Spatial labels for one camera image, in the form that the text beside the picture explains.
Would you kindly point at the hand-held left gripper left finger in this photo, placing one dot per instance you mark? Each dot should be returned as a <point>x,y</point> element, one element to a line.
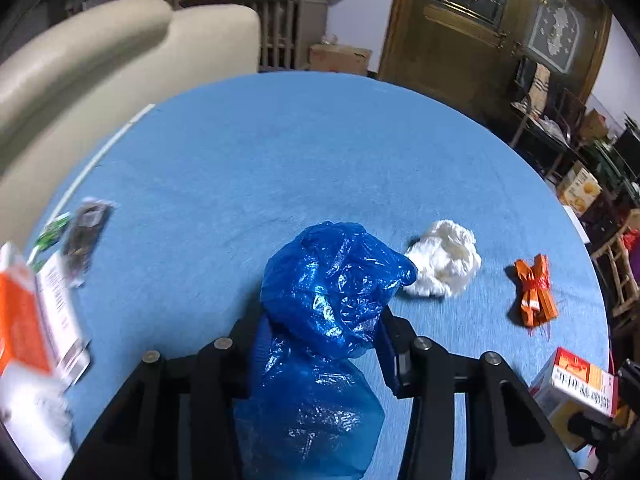
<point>227,365</point>

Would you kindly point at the red and white carton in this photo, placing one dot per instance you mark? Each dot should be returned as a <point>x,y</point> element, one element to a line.
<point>575,385</point>

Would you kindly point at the yellow printed box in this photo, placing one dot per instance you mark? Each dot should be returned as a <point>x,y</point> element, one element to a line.
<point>580,192</point>

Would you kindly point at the black metal chair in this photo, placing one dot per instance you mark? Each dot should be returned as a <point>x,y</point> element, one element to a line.
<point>545,135</point>

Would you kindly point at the cardboard box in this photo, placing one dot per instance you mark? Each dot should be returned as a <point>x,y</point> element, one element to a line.
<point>337,60</point>

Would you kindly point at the clear plastic bottle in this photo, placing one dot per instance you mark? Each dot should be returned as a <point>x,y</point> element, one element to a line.
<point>331,39</point>

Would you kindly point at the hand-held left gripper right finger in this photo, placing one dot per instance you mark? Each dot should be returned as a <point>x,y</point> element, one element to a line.
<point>387,355</point>

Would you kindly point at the white labelled packet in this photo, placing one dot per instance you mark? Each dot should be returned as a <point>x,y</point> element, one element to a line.
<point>60,310</point>

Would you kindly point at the blue plastic bag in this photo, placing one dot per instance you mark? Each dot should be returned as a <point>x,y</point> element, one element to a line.
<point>325,300</point>

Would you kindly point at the wooden chair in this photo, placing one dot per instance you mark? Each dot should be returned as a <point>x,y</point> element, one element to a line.
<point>620,270</point>

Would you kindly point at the white box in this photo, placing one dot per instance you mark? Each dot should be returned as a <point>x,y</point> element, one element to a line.
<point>35,420</point>

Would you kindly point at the green wrapper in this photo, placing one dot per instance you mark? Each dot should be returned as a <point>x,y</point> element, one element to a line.
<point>50,232</point>

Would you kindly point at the brown cardboard carton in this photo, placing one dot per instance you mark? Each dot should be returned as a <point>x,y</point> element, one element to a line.
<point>595,125</point>

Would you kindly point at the plaid scarf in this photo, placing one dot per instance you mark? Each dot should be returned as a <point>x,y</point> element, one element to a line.
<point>540,85</point>

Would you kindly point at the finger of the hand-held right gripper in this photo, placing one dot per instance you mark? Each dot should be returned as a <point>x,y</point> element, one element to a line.
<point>592,427</point>
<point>629,377</point>

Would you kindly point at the white plastic bag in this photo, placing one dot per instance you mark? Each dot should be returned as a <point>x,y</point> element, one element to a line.
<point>445,260</point>

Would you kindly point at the wooden glazed double door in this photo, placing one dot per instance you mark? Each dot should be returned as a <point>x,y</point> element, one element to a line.
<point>440,50</point>

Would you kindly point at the wooden barred crib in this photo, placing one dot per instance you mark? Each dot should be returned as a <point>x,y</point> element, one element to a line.
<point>285,25</point>

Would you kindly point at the beige sofa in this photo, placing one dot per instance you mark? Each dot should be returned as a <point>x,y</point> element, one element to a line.
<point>100,60</point>

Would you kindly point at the dark snack wrapper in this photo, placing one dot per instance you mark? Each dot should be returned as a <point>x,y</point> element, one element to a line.
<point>85,240</point>

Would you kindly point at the orange packet bundle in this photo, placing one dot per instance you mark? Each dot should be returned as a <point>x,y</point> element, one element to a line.
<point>532,290</point>

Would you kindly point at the white stick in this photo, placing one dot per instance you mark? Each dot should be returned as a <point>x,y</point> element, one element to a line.
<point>95,162</point>

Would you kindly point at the orange and white carton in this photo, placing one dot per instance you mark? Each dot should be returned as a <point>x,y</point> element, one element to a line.
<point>20,325</point>

